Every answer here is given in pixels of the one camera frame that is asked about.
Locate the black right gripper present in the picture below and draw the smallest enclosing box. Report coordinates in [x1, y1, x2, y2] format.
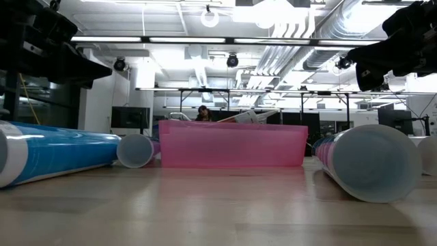
[346, 0, 437, 92]

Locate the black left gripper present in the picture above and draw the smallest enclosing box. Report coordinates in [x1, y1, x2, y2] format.
[0, 0, 113, 90]

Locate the black bar with light tubes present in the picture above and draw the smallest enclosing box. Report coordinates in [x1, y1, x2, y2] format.
[70, 36, 382, 47]

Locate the black computer monitor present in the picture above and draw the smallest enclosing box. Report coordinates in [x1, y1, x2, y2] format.
[378, 108, 414, 136]

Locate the black television screen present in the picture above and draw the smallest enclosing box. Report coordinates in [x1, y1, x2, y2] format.
[111, 106, 151, 130]

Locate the clear plastic bin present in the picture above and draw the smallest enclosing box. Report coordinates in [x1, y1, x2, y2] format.
[169, 111, 192, 122]

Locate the seated person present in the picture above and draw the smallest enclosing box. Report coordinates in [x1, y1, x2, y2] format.
[195, 105, 213, 122]

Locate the pink translucent plastic bin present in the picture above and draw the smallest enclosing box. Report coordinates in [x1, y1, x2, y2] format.
[158, 120, 309, 169]

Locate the yellow hanging cable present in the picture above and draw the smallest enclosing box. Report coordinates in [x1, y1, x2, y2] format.
[18, 73, 41, 126]

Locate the silver ventilation duct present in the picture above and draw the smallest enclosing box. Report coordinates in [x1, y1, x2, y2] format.
[303, 0, 386, 69]

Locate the black workstation frame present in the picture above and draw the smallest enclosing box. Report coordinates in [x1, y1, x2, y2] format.
[136, 87, 352, 131]

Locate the white ring lamp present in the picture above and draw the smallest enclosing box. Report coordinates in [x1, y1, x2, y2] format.
[200, 5, 220, 29]

